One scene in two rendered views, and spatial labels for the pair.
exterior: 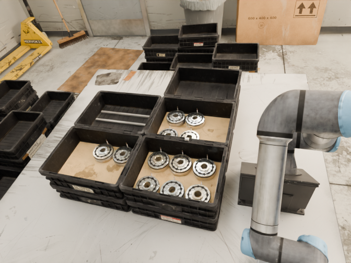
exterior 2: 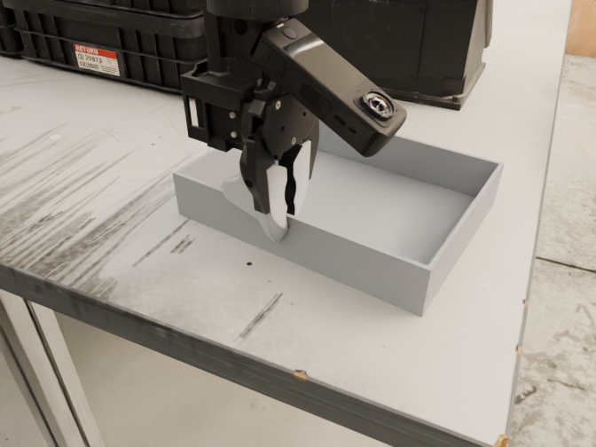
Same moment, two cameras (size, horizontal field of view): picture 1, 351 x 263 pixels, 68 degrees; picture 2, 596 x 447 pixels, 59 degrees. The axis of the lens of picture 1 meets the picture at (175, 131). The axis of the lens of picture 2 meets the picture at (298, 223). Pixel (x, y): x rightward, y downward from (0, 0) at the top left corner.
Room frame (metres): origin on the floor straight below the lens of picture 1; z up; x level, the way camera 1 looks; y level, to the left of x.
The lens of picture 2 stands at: (-0.27, -0.32, 1.01)
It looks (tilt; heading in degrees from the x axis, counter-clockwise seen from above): 36 degrees down; 6
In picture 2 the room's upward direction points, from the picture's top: straight up
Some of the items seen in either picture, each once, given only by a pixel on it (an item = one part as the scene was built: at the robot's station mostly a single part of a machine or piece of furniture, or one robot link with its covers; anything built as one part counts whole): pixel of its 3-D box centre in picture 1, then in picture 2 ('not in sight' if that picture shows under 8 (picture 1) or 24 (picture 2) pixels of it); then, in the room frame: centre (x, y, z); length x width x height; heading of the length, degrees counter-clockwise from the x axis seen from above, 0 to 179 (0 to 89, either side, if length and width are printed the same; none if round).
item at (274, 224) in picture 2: not in sight; (251, 198); (0.10, -0.24, 0.77); 0.06 x 0.03 x 0.09; 62
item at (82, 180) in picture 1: (92, 154); not in sight; (0.81, 0.40, 0.92); 0.40 x 0.30 x 0.02; 67
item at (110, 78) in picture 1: (107, 78); not in sight; (1.79, 0.46, 0.71); 0.22 x 0.19 x 0.01; 71
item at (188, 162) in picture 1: (180, 163); not in sight; (0.72, 0.00, 0.86); 0.10 x 0.10 x 0.01
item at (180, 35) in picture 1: (199, 50); not in sight; (2.59, -0.40, 0.37); 0.42 x 0.34 x 0.46; 71
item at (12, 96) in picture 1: (16, 112); not in sight; (2.01, 1.44, 0.37); 0.40 x 0.30 x 0.45; 161
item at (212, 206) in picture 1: (175, 167); not in sight; (0.66, 0.03, 0.92); 0.40 x 0.30 x 0.02; 67
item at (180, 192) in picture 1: (172, 190); not in sight; (0.59, 0.05, 0.86); 0.10 x 0.10 x 0.01
